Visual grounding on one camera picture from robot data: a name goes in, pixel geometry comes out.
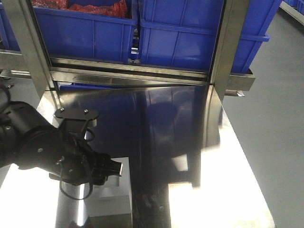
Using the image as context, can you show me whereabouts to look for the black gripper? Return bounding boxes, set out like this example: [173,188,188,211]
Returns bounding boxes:
[20,128,123,186]

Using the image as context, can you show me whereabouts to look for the gray square hollow base block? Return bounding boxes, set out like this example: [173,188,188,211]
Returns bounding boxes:
[85,157,132,217]

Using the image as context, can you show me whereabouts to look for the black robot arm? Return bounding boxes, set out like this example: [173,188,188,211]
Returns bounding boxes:
[0,102,123,185]

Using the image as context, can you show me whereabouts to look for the blue bin with red contents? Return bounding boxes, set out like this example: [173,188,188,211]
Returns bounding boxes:
[34,0,138,62]

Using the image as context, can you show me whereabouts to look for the blue plastic bin right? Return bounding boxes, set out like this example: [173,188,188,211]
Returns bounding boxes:
[138,0,281,73]

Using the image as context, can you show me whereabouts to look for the red mesh bagged items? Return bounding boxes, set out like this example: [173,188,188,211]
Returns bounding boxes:
[31,0,129,18]

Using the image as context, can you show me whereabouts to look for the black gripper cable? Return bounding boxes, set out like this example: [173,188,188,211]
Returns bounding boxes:
[59,129,95,200]

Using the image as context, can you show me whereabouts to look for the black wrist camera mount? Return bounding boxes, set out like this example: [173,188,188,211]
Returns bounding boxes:
[55,108,99,142]

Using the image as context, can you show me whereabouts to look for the stainless steel rack frame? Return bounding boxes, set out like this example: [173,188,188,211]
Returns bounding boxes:
[0,0,251,105]

